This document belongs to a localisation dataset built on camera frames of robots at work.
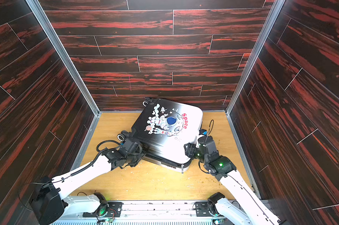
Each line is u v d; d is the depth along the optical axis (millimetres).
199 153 611
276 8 664
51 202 387
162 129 808
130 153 635
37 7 665
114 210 720
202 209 727
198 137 662
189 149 639
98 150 690
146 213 724
